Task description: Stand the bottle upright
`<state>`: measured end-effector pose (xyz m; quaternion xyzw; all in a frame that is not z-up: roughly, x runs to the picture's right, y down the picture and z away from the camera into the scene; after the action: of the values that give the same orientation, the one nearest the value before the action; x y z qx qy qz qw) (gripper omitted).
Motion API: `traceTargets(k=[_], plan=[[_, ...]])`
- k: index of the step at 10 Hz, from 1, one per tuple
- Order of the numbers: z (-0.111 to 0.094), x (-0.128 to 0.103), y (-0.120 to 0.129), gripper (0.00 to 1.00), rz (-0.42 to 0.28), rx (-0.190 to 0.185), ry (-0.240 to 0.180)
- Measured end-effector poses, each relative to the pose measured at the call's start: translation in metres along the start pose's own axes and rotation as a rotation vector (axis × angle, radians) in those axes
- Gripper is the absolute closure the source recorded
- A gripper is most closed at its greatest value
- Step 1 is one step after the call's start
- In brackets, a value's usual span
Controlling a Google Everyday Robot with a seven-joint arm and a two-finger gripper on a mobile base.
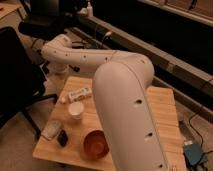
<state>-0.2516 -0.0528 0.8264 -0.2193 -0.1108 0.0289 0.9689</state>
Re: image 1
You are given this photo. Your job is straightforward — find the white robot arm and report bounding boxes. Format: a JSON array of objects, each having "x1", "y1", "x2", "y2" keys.
[{"x1": 42, "y1": 34, "x2": 169, "y2": 171}]

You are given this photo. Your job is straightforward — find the white spray bottle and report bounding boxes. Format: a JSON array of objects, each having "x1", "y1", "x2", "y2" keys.
[{"x1": 87, "y1": 0, "x2": 93, "y2": 17}]

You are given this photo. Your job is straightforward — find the white paper cup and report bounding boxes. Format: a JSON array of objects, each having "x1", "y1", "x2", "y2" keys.
[{"x1": 68, "y1": 102, "x2": 84, "y2": 120}]

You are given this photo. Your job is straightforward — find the orange bowl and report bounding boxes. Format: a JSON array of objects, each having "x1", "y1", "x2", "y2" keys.
[{"x1": 83, "y1": 130, "x2": 109, "y2": 160}]

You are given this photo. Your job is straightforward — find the small black object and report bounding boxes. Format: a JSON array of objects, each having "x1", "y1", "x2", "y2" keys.
[{"x1": 57, "y1": 130, "x2": 68, "y2": 147}]

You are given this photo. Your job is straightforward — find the pale green sponge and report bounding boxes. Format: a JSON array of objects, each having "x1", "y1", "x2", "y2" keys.
[{"x1": 41, "y1": 120, "x2": 63, "y2": 140}]

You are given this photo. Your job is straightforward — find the black office chair near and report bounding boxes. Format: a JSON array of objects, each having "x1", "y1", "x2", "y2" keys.
[{"x1": 0, "y1": 26, "x2": 58, "y2": 139}]

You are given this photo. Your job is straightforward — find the black office chair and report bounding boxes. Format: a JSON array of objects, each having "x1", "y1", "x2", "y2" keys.
[
  {"x1": 17, "y1": 0, "x2": 88, "y2": 44},
  {"x1": 0, "y1": 26, "x2": 58, "y2": 139}
]

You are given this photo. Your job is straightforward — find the black office chair far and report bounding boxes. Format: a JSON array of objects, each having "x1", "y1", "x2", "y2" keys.
[{"x1": 17, "y1": 0, "x2": 88, "y2": 44}]

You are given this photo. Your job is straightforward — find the blue electronic box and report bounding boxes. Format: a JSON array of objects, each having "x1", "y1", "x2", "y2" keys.
[{"x1": 183, "y1": 143, "x2": 207, "y2": 166}]

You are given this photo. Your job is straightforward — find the black floor cable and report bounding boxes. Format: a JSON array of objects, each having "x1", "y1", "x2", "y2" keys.
[{"x1": 188, "y1": 78, "x2": 213, "y2": 148}]

